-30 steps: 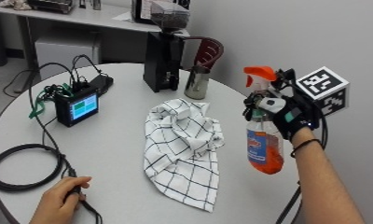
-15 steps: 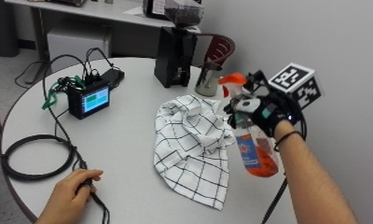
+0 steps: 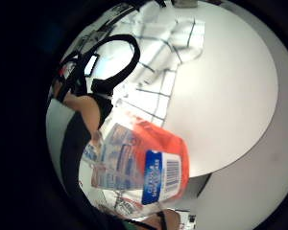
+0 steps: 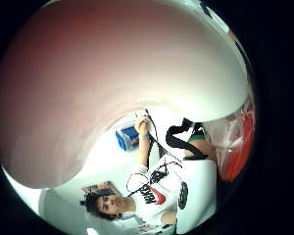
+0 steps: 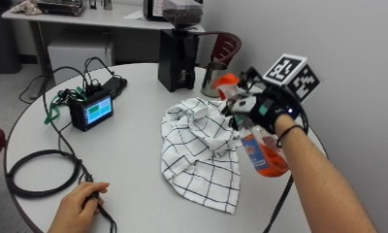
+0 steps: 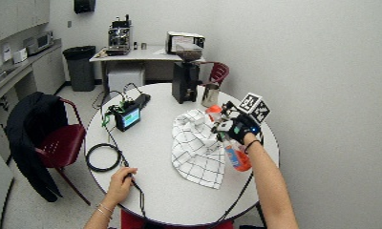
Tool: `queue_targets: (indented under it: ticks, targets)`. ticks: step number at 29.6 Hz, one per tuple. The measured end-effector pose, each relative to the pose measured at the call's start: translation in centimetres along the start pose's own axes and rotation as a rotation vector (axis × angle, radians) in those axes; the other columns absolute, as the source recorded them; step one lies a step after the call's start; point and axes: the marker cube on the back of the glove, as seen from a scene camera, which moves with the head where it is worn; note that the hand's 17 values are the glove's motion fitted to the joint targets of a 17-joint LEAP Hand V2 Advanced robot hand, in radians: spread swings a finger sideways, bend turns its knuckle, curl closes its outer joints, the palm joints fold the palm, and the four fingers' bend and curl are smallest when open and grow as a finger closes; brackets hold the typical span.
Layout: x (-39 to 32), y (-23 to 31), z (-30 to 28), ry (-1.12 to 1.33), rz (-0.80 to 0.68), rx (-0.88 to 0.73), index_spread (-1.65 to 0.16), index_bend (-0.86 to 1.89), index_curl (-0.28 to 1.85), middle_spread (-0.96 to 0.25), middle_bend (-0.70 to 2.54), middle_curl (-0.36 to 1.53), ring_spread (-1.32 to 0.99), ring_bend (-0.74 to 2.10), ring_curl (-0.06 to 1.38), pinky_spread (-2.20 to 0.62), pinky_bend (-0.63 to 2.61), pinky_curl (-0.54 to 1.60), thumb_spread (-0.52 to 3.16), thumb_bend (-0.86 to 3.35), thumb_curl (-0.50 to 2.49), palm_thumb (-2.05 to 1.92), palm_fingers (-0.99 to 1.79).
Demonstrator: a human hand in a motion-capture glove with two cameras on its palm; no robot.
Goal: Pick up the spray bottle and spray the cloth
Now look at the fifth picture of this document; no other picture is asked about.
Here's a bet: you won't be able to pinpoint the orange spray bottle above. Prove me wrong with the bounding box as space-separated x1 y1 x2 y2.
211 73 291 179

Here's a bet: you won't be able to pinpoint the metal milk pitcher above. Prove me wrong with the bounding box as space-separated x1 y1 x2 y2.
201 61 231 98

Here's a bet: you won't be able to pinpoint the black wrist band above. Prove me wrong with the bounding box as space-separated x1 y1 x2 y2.
276 124 308 149

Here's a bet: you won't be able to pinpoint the white marker cube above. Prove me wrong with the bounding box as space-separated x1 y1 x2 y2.
263 52 323 103

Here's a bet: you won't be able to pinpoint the white checked cloth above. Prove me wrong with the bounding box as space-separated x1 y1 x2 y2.
161 96 243 216

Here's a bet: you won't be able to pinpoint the black coffee grinder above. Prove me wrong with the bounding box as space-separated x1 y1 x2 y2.
157 0 205 93

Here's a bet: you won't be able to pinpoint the small black screen device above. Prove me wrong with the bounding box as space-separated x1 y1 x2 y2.
67 91 115 132

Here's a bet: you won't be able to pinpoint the black flat box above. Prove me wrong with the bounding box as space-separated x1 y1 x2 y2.
101 76 130 99

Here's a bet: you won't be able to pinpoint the black framed screen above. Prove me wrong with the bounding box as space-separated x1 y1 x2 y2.
143 0 173 22

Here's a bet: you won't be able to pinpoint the white paper sheet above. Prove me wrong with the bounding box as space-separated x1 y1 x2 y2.
123 9 147 21

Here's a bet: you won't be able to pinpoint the white side table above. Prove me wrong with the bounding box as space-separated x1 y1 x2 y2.
0 2 207 76

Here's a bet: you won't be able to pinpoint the dark bin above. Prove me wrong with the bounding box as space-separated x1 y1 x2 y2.
0 0 23 75

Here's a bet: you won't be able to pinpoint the metal appliance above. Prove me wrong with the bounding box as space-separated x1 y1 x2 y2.
35 0 87 17

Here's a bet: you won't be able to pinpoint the beige crumpled cloth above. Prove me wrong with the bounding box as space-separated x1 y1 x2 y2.
10 0 45 17

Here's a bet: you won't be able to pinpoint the green cable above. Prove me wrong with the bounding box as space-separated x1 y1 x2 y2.
43 86 87 126

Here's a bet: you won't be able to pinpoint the black glove cable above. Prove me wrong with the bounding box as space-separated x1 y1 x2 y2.
263 108 330 233

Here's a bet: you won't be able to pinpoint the thin black looped cables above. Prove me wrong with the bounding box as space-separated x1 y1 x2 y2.
82 56 118 93

